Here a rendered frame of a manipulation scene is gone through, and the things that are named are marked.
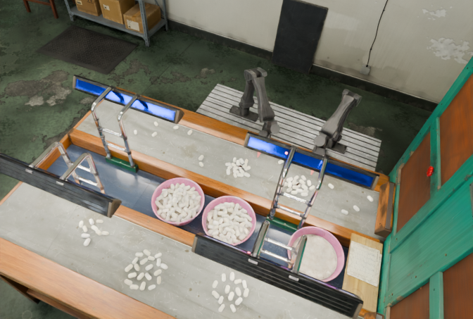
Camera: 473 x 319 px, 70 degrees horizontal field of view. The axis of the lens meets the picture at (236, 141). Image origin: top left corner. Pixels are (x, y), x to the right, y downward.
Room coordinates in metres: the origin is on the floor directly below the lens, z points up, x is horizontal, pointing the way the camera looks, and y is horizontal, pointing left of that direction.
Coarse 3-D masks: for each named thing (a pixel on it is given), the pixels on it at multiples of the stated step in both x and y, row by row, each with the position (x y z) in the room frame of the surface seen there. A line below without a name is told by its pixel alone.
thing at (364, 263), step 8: (352, 248) 0.71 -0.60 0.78; (360, 248) 0.71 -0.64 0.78; (368, 248) 0.71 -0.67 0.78; (352, 256) 0.66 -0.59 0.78; (360, 256) 0.67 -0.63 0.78; (368, 256) 0.67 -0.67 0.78; (376, 256) 0.68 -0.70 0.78; (352, 264) 0.63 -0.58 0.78; (360, 264) 0.63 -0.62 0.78; (368, 264) 0.64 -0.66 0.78; (376, 264) 0.64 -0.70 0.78; (352, 272) 0.59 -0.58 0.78; (360, 272) 0.60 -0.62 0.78; (368, 272) 0.60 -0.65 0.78; (376, 272) 0.60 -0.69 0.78; (368, 280) 0.56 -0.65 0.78; (376, 280) 0.56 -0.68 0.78
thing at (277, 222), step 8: (288, 152) 0.98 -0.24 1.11; (288, 160) 0.93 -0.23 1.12; (288, 168) 0.88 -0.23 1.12; (320, 168) 0.90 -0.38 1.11; (280, 176) 0.86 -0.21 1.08; (320, 176) 0.85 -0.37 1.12; (280, 184) 0.85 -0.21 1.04; (320, 184) 0.82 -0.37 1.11; (280, 192) 0.85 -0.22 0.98; (296, 200) 0.83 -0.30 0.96; (304, 200) 0.82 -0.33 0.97; (312, 200) 0.80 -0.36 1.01; (272, 208) 0.85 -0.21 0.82; (280, 208) 0.84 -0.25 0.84; (288, 208) 0.84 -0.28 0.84; (272, 216) 0.85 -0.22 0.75; (304, 216) 0.80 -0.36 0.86; (272, 224) 0.84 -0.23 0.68; (280, 224) 0.83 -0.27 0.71; (288, 224) 0.83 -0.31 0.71
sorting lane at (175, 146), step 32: (96, 128) 1.32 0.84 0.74; (128, 128) 1.35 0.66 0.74; (160, 128) 1.37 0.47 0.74; (192, 160) 1.16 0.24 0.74; (224, 160) 1.18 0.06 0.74; (256, 160) 1.20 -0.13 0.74; (256, 192) 0.98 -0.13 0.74; (288, 192) 1.00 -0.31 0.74; (320, 192) 1.03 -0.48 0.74; (352, 192) 1.05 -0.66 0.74; (352, 224) 0.85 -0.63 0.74
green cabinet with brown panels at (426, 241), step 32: (448, 96) 1.16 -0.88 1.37; (448, 128) 1.00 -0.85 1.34; (416, 160) 1.06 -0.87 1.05; (448, 160) 0.84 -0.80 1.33; (416, 192) 0.86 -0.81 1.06; (448, 192) 0.68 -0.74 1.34; (416, 224) 0.68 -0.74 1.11; (448, 224) 0.57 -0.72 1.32; (416, 256) 0.55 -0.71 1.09; (448, 256) 0.45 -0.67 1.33; (416, 288) 0.43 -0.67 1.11; (448, 288) 0.37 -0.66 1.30
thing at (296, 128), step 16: (208, 96) 1.79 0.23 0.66; (224, 96) 1.79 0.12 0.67; (240, 96) 1.81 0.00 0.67; (208, 112) 1.62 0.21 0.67; (224, 112) 1.65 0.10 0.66; (256, 112) 1.67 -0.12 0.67; (288, 112) 1.70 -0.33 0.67; (256, 128) 1.52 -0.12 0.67; (288, 128) 1.55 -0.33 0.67; (304, 128) 1.56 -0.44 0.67; (320, 128) 1.58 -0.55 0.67; (304, 144) 1.42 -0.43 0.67; (352, 144) 1.46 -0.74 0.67; (368, 144) 1.48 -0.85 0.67; (352, 160) 1.33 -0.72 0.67; (368, 160) 1.35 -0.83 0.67
